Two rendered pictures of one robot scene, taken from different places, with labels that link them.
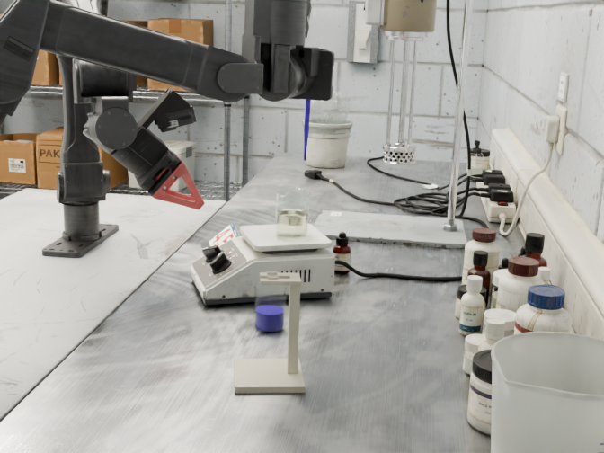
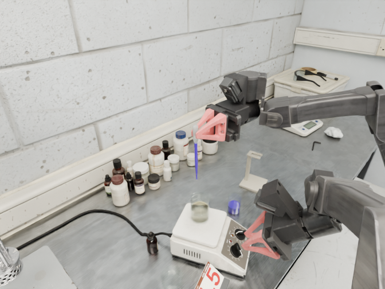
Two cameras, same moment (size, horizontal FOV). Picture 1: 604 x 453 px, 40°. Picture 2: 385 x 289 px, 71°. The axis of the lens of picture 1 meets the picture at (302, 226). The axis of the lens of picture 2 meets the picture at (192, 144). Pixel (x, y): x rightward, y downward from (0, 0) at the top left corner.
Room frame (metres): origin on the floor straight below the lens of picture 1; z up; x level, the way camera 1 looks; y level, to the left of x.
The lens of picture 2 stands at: (1.63, 0.30, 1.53)
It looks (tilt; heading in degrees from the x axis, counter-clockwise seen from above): 32 degrees down; 216
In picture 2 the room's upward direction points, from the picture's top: straight up
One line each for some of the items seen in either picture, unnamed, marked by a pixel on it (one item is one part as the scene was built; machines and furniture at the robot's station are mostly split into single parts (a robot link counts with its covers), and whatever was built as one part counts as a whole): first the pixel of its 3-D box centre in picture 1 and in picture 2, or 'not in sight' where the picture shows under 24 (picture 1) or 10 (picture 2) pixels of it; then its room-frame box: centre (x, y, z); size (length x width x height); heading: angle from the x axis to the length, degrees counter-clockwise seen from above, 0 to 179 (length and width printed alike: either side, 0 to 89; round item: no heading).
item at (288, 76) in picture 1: (279, 72); (245, 109); (1.03, 0.03, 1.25); 0.07 x 0.06 x 0.07; 167
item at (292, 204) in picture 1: (290, 213); (201, 207); (1.20, 0.02, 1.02); 0.06 x 0.05 x 0.08; 146
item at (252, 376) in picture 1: (269, 326); (255, 169); (0.89, 0.03, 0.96); 0.08 x 0.08 x 0.13; 5
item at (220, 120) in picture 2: not in sight; (207, 127); (1.16, 0.00, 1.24); 0.09 x 0.07 x 0.07; 167
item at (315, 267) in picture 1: (267, 264); (209, 237); (1.21, 0.05, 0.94); 0.22 x 0.13 x 0.08; 107
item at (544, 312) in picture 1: (541, 335); (180, 144); (0.91, -0.29, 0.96); 0.06 x 0.06 x 0.11
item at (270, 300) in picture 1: (270, 306); (234, 203); (1.05, 0.04, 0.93); 0.04 x 0.04 x 0.06
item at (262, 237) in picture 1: (284, 236); (200, 223); (1.22, 0.03, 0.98); 0.12 x 0.12 x 0.01; 17
